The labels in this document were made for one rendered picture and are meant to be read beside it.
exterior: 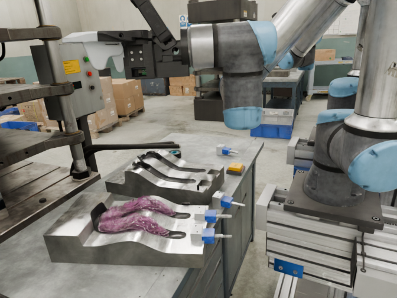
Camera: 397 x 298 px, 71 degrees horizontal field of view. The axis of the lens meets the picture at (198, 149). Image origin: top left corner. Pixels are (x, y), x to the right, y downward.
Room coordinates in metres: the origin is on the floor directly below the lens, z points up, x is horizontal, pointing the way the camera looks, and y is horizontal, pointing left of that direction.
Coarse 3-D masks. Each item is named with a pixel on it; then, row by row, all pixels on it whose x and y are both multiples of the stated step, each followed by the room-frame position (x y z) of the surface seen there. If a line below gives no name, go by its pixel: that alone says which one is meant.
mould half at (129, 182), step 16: (144, 160) 1.21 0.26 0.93; (176, 160) 1.27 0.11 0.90; (112, 176) 1.21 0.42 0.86; (128, 176) 1.11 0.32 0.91; (144, 176) 1.08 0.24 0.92; (176, 176) 1.12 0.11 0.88; (192, 176) 1.10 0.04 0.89; (208, 176) 1.09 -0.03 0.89; (112, 192) 1.15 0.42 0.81; (128, 192) 1.11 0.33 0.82; (144, 192) 1.08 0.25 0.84; (160, 192) 1.04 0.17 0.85; (176, 192) 1.01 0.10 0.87; (192, 192) 0.98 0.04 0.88; (208, 192) 1.00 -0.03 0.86
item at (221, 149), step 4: (220, 144) 1.56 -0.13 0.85; (216, 148) 1.53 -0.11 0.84; (220, 148) 1.52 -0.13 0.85; (224, 148) 1.53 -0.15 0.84; (228, 148) 1.52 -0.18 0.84; (220, 152) 1.52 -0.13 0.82; (224, 152) 1.51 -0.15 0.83; (228, 152) 1.50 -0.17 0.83; (232, 152) 1.50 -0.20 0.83; (236, 152) 1.49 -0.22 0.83
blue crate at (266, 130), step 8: (256, 128) 4.03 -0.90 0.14; (264, 128) 3.98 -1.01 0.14; (272, 128) 3.94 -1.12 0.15; (280, 128) 3.89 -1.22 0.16; (288, 128) 3.85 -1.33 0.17; (256, 136) 4.03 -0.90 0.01; (264, 136) 3.98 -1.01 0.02; (272, 136) 3.94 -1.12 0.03; (280, 136) 3.89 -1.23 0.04; (288, 136) 3.84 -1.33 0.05
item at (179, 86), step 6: (174, 78) 7.93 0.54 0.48; (180, 78) 7.84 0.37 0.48; (186, 78) 7.78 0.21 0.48; (192, 78) 7.70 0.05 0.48; (174, 84) 7.93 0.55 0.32; (180, 84) 7.84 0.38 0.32; (186, 84) 7.78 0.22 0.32; (192, 84) 7.70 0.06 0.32; (174, 90) 7.92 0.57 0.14; (180, 90) 7.83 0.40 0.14; (186, 90) 7.78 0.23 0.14; (192, 90) 7.70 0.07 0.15
